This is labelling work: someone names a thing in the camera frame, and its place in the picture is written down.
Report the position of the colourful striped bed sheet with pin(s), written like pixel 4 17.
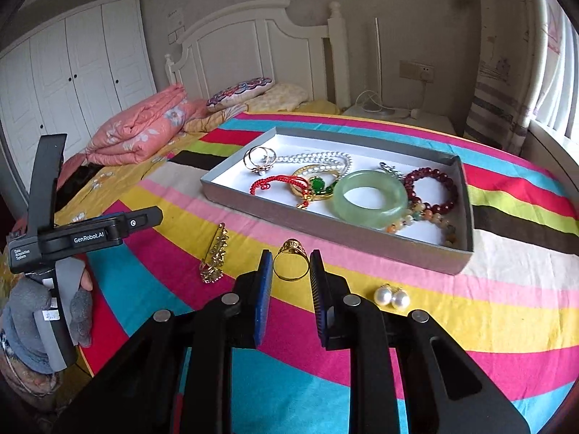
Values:
pixel 493 349

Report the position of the grey gloved left hand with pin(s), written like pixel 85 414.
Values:
pixel 19 326

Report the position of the striped printed curtain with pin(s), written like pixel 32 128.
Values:
pixel 510 72

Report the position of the cream yellow pillow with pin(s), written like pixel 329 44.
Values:
pixel 282 97

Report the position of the window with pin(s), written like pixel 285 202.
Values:
pixel 557 105

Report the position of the wall power socket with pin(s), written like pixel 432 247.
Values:
pixel 417 71

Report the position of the grey cardboard jewelry tray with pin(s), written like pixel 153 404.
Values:
pixel 434 232

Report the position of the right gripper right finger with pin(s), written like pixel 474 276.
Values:
pixel 344 320

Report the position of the silver interlocked rings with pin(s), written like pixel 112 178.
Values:
pixel 260 160

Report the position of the white nightstand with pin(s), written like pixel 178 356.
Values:
pixel 413 117

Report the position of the embroidered patterned pillow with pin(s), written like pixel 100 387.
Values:
pixel 239 93

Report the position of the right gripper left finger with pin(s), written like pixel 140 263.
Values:
pixel 239 317

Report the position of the pink folded quilt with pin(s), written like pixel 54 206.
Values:
pixel 137 133

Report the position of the gold bangle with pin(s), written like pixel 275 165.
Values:
pixel 329 173

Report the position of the white wooden headboard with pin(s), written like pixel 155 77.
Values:
pixel 258 38

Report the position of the gold safety pin brooch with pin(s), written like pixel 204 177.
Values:
pixel 210 268

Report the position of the green jade pendant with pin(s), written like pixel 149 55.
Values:
pixel 320 187

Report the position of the green jade bangle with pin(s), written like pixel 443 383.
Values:
pixel 369 198

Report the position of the white pearl earring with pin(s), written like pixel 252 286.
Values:
pixel 383 295
pixel 400 300

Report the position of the white wardrobe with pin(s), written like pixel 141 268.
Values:
pixel 70 75

